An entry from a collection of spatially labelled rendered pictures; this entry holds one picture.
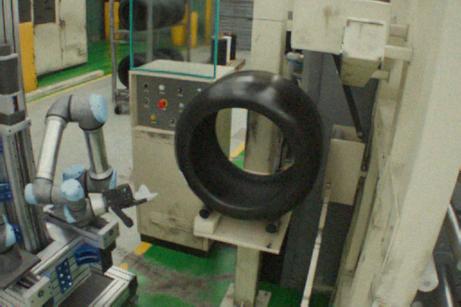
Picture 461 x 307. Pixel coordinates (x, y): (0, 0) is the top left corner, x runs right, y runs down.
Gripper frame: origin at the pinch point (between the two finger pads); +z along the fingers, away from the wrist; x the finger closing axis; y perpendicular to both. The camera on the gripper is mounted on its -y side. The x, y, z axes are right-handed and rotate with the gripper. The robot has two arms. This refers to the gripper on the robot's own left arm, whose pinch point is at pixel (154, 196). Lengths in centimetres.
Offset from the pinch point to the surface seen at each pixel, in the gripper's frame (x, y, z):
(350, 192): -14, -19, 81
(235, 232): -0.3, -24.6, 29.2
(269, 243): -11, -30, 39
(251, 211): -16.2, -12.1, 32.4
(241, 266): 40, -60, 41
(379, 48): -84, 37, 45
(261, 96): -30, 30, 39
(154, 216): 112, -39, 9
